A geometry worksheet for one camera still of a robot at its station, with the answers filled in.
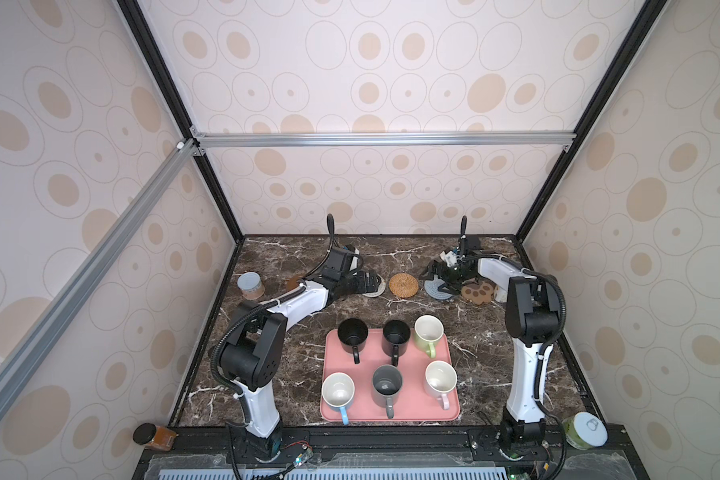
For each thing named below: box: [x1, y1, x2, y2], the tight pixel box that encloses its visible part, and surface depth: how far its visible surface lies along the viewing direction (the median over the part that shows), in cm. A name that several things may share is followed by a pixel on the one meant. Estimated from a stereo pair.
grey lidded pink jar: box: [237, 272, 265, 300], surface depth 102 cm
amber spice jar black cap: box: [133, 422, 177, 451], surface depth 70 cm
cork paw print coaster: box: [461, 281, 495, 305], surface depth 105 cm
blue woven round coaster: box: [424, 274, 453, 300], surface depth 105 cm
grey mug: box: [371, 364, 403, 419], surface depth 77 cm
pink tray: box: [322, 329, 460, 425], surface depth 82 cm
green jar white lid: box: [563, 412, 609, 451], surface depth 73 cm
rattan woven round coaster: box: [389, 273, 419, 299], surface depth 108 cm
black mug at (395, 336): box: [382, 319, 411, 367], surface depth 87 cm
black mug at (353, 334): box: [338, 318, 369, 365], surface depth 87 cm
